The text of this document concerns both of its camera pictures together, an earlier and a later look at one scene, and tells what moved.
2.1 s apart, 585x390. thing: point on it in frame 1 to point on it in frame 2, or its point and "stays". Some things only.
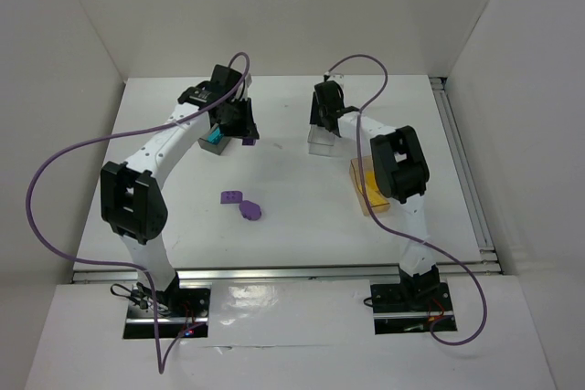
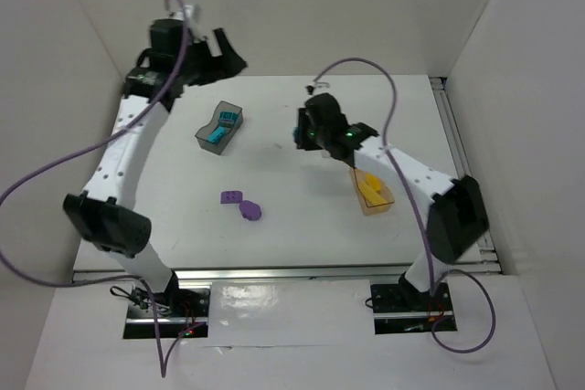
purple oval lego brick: x=249 y=210 stays
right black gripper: x=324 y=112 to x=303 y=130
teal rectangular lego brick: x=215 y=137 stays
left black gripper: x=239 y=117 to x=212 y=61
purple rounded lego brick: x=231 y=197 stays
